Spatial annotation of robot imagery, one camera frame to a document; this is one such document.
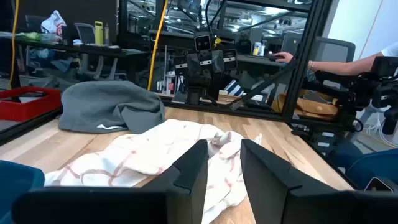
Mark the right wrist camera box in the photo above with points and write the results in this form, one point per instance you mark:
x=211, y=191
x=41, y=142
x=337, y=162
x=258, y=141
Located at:
x=202, y=42

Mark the black keyboard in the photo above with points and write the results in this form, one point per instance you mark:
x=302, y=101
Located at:
x=99, y=47

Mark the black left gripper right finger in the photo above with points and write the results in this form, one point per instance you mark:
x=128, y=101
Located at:
x=280, y=202

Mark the red plastic crate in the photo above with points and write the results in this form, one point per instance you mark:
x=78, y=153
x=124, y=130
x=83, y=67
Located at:
x=28, y=107

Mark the plain grey towel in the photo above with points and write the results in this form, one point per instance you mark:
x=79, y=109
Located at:
x=105, y=105

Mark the navy blue fabric bin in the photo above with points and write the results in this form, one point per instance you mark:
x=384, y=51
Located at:
x=15, y=189

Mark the person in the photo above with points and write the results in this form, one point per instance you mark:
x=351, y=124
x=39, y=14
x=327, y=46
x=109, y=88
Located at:
x=335, y=66

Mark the black desk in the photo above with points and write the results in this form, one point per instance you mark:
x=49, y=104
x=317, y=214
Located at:
x=93, y=50

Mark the white plastic bag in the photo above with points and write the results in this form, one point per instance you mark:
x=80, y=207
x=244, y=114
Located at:
x=53, y=23

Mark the brown paper bag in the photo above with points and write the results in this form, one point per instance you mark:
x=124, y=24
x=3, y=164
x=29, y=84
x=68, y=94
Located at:
x=311, y=107

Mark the white red-checked towel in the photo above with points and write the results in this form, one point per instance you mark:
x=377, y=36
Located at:
x=130, y=155

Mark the smartphone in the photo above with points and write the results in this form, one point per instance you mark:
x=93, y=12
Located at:
x=377, y=185

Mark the black computer mouse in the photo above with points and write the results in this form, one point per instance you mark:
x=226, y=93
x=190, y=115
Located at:
x=274, y=58

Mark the person's leg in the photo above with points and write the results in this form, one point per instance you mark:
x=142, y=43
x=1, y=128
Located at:
x=370, y=165

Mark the blue white striped cloth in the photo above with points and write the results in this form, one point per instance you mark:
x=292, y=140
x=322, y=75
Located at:
x=234, y=88

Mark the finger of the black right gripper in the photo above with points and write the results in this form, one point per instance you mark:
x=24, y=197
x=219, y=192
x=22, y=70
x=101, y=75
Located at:
x=194, y=70
x=217, y=62

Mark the yellow-green bottle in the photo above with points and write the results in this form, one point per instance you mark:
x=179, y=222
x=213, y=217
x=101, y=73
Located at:
x=99, y=34

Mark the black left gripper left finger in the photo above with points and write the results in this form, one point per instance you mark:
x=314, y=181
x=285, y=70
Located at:
x=174, y=199

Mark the white blue canister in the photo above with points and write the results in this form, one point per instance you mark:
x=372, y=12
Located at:
x=258, y=49

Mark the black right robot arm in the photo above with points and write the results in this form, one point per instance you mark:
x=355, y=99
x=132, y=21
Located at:
x=194, y=95

